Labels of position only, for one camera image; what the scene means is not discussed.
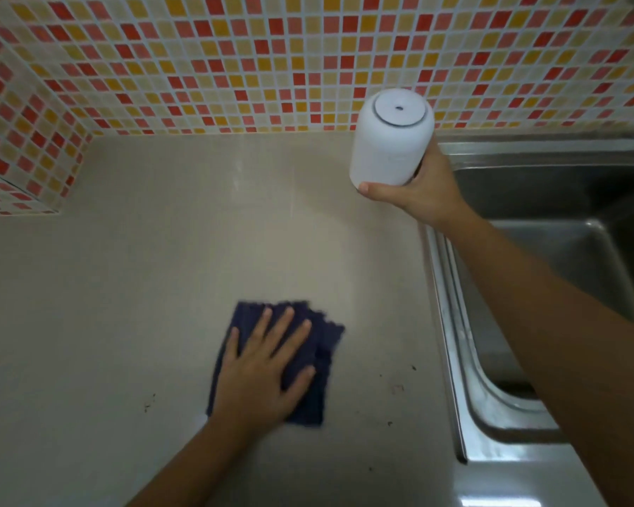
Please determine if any person's left hand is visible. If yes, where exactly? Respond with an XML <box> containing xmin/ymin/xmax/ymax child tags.
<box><xmin>210</xmin><ymin>306</ymin><xmax>318</xmax><ymax>434</ymax></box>

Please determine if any person's right hand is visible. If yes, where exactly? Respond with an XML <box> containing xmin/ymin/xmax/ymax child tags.
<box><xmin>358</xmin><ymin>136</ymin><xmax>475</xmax><ymax>231</ymax></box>

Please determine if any dark blue cleaning cloth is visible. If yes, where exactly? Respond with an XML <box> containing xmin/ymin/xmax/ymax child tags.
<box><xmin>206</xmin><ymin>299</ymin><xmax>346</xmax><ymax>428</ymax></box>

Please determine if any white cylindrical container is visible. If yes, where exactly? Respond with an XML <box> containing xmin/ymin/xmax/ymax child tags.
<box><xmin>349</xmin><ymin>88</ymin><xmax>435</xmax><ymax>188</ymax></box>

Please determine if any person's left forearm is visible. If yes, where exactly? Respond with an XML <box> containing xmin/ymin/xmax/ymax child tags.
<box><xmin>126</xmin><ymin>419</ymin><xmax>276</xmax><ymax>507</ymax></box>

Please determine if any stainless steel sink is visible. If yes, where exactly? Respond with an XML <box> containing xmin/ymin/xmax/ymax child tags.
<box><xmin>419</xmin><ymin>133</ymin><xmax>634</xmax><ymax>507</ymax></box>

